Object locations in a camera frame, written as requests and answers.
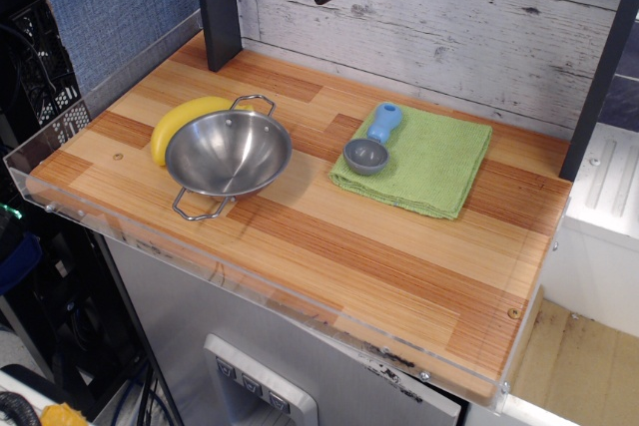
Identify grey dispenser button panel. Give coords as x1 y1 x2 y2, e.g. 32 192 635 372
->
204 333 319 425

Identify clear acrylic table guard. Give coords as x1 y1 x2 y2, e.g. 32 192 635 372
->
6 36 569 407

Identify green folded cloth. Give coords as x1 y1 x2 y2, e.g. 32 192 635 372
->
328 103 492 219

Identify white ridged side counter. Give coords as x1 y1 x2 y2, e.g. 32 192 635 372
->
567 123 638 239

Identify stainless steel two-handled bowl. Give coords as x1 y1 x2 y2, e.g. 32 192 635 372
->
165 94 293 221

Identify blue and grey scoop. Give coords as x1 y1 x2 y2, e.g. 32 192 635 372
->
342 103 403 176

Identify yellow toy banana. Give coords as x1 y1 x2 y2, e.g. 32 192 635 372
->
150 96 233 167

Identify dark grey right post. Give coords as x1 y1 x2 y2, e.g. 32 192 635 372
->
559 0 638 182

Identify stainless toy fridge front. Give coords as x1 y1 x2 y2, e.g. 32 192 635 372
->
107 239 468 425

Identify dark grey left post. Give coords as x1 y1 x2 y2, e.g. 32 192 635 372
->
199 0 243 72

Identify black perforated crate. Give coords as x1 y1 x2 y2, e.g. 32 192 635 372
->
1 0 90 145

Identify dark grey post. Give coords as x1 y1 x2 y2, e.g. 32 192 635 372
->
559 0 638 182
199 0 243 72

